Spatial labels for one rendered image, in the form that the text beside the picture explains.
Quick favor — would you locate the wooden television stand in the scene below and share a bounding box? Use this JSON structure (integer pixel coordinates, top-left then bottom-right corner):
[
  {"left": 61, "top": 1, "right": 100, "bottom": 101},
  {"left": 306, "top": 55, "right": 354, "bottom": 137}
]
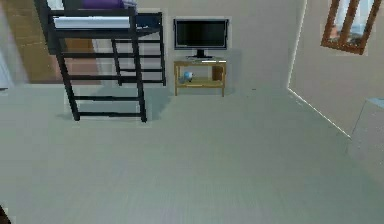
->
[{"left": 173, "top": 57, "right": 228, "bottom": 98}]

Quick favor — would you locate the brown box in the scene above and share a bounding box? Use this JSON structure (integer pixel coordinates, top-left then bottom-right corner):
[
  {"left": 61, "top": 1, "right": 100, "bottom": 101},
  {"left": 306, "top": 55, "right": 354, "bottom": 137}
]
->
[{"left": 211, "top": 65, "right": 224, "bottom": 82}]

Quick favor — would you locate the black television set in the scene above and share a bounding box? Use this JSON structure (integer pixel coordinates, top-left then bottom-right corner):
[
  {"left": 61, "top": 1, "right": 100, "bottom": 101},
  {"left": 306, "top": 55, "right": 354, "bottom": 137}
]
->
[{"left": 173, "top": 18, "right": 230, "bottom": 60}]

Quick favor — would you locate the white mattress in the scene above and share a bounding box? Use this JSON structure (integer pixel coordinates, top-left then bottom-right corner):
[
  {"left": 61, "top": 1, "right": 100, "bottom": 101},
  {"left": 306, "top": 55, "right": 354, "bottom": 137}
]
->
[{"left": 53, "top": 15, "right": 132, "bottom": 30}]

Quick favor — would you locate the purple pillow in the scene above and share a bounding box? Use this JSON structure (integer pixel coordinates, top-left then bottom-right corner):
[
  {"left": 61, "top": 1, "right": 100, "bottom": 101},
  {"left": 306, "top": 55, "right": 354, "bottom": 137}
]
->
[{"left": 81, "top": 0, "right": 138, "bottom": 10}]

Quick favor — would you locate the wooden framed window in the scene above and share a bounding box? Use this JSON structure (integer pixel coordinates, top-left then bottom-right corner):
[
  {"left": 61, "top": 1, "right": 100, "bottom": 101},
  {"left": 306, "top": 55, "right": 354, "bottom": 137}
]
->
[{"left": 320, "top": 0, "right": 383, "bottom": 56}]

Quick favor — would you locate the black loft bed frame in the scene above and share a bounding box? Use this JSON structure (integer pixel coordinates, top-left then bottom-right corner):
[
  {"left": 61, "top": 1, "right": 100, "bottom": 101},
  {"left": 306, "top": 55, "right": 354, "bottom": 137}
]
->
[{"left": 34, "top": 0, "right": 167, "bottom": 123}]

